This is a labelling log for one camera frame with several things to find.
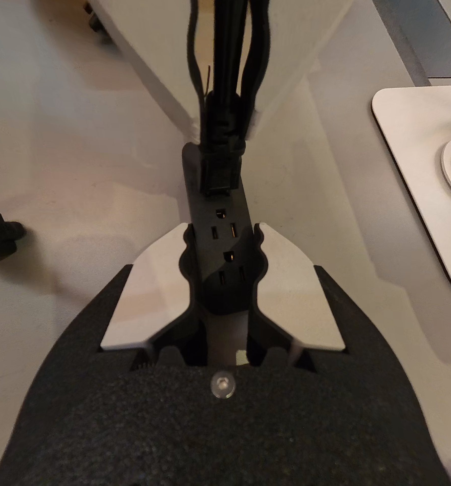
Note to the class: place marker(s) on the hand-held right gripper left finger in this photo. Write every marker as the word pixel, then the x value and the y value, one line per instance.
pixel 149 296

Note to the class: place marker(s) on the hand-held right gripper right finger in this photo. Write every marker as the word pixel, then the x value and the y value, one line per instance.
pixel 297 300

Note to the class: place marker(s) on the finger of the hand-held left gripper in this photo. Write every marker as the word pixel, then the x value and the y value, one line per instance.
pixel 153 38
pixel 297 34

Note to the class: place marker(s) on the black power strip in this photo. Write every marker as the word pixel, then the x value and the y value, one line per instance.
pixel 231 300

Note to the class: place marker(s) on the grey desk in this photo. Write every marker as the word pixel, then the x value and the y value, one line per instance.
pixel 58 133

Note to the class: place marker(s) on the dark grey panel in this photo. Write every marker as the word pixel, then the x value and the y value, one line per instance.
pixel 411 30

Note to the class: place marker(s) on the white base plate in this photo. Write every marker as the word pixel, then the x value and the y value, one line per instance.
pixel 403 133

